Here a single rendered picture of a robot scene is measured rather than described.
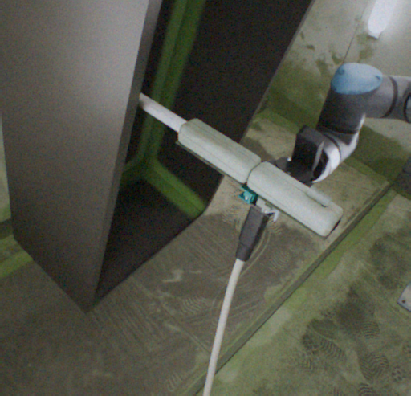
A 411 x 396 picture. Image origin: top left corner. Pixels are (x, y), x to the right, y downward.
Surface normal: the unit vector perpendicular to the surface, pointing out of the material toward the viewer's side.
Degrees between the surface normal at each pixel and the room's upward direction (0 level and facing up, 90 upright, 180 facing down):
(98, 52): 90
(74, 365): 0
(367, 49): 90
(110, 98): 90
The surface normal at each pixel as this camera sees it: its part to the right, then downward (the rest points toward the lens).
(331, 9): -0.67, 0.42
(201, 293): 0.15, -0.73
